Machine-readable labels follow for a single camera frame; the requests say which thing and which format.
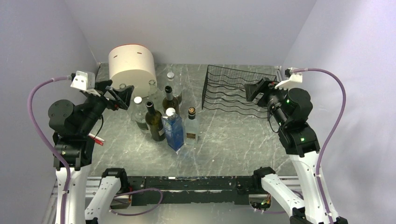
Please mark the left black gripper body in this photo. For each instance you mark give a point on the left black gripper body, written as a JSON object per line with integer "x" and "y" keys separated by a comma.
{"x": 93, "y": 106}

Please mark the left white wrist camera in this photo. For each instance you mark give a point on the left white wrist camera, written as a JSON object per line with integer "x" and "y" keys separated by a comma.
{"x": 85, "y": 82}

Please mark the clear bottle white cap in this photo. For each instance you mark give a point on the clear bottle white cap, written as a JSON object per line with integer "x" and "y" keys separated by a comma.
{"x": 139, "y": 113}

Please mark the black wire wine rack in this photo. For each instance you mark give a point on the black wire wine rack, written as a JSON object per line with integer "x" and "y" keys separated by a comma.
{"x": 224, "y": 90}

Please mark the dark green wine bottle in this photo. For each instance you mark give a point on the dark green wine bottle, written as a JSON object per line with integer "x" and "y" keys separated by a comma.
{"x": 154, "y": 122}

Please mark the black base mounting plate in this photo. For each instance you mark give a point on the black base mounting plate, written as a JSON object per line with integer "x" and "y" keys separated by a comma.
{"x": 200, "y": 189}

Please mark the clear bottle silver cap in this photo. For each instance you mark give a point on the clear bottle silver cap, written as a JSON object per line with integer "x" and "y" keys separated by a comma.
{"x": 175, "y": 84}

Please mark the clear open-neck glass bottle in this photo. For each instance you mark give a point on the clear open-neck glass bottle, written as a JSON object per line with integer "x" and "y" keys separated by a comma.
{"x": 155, "y": 95}

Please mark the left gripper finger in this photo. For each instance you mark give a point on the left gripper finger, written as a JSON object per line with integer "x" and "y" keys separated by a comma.
{"x": 124, "y": 98}
{"x": 115, "y": 95}

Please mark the cream cylindrical container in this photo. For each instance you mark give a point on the cream cylindrical container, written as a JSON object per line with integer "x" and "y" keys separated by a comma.
{"x": 132, "y": 64}

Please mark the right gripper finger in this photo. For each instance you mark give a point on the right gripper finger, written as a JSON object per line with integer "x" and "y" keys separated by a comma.
{"x": 251, "y": 91}
{"x": 262, "y": 85}

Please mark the clear bottle black gold label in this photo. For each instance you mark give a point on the clear bottle black gold label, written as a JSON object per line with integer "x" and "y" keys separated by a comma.
{"x": 191, "y": 127}

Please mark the olive wine bottle white label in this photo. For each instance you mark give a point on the olive wine bottle white label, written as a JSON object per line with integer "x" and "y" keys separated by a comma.
{"x": 170, "y": 101}

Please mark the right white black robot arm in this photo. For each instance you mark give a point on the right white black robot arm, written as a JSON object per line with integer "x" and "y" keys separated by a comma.
{"x": 290, "y": 108}

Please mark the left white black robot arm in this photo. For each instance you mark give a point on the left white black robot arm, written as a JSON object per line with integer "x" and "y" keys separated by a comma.
{"x": 73, "y": 147}

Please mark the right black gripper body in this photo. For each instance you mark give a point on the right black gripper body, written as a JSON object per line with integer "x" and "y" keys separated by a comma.
{"x": 273, "y": 98}

